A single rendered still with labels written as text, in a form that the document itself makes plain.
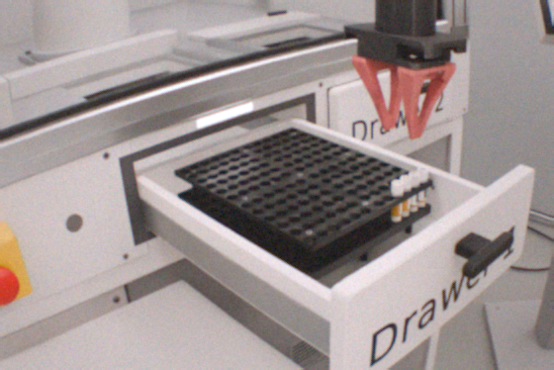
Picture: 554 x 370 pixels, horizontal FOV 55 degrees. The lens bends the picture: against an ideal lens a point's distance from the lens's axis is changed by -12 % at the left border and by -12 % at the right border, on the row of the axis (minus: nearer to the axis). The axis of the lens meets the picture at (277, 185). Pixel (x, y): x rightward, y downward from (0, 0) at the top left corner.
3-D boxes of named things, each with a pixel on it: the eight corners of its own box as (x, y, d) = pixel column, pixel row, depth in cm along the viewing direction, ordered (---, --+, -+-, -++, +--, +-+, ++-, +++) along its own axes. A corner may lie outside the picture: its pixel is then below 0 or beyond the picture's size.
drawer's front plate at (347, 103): (450, 117, 101) (452, 57, 96) (338, 165, 85) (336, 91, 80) (443, 114, 102) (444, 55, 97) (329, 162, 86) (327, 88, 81)
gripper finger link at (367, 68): (406, 151, 51) (411, 46, 47) (347, 130, 56) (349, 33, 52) (448, 136, 55) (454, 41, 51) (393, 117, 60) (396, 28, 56)
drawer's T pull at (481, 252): (513, 245, 49) (515, 232, 48) (470, 283, 45) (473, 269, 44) (483, 231, 51) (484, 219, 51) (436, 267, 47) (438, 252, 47)
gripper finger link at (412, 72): (412, 153, 51) (416, 47, 47) (352, 132, 56) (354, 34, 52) (453, 137, 55) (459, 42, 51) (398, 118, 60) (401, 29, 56)
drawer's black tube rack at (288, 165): (428, 232, 64) (432, 179, 61) (313, 305, 54) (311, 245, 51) (294, 172, 79) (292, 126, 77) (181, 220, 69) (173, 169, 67)
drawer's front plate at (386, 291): (521, 256, 61) (535, 167, 56) (343, 401, 45) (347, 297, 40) (508, 250, 62) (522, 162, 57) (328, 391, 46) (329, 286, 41)
